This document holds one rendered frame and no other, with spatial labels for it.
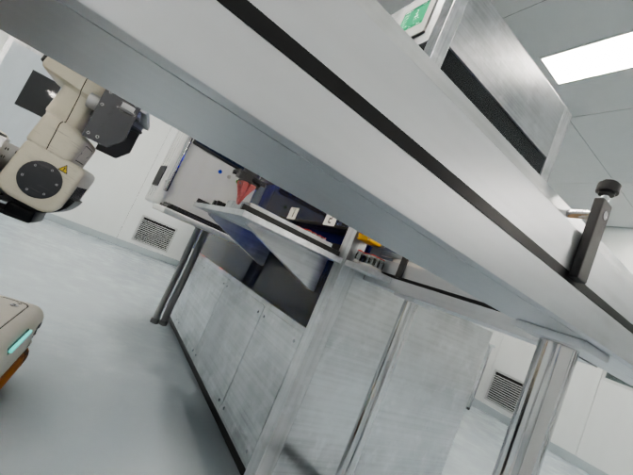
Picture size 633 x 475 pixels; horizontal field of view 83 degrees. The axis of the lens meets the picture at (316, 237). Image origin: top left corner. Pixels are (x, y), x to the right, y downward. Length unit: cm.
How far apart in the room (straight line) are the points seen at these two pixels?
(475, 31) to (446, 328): 124
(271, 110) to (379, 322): 126
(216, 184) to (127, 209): 457
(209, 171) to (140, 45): 189
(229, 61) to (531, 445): 57
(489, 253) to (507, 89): 161
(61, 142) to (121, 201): 534
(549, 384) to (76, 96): 131
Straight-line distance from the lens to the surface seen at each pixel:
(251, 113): 20
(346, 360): 138
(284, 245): 123
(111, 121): 123
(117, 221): 659
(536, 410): 61
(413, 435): 181
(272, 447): 138
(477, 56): 176
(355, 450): 127
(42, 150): 126
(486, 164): 32
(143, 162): 660
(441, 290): 108
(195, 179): 205
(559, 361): 61
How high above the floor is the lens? 78
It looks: 6 degrees up
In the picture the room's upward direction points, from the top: 23 degrees clockwise
